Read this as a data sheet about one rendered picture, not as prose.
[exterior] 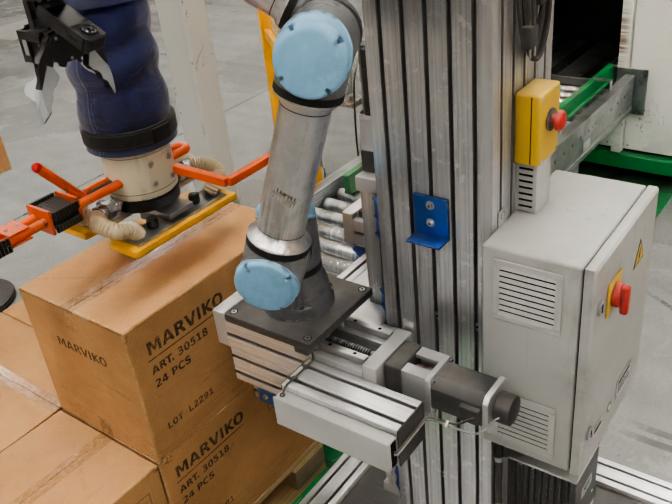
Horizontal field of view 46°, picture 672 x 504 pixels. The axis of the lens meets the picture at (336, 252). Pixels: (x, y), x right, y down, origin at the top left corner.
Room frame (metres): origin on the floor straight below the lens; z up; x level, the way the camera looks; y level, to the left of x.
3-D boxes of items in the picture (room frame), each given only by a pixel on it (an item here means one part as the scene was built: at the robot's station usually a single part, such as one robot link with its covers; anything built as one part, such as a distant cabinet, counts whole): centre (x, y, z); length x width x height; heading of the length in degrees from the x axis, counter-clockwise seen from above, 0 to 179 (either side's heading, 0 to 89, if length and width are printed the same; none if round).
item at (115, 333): (1.81, 0.46, 0.74); 0.60 x 0.40 x 0.40; 140
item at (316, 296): (1.37, 0.09, 1.09); 0.15 x 0.15 x 0.10
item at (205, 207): (1.75, 0.38, 1.08); 0.34 x 0.10 x 0.05; 140
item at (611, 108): (2.78, -0.78, 0.50); 2.31 x 0.05 x 0.19; 140
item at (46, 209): (1.62, 0.62, 1.18); 0.10 x 0.08 x 0.06; 50
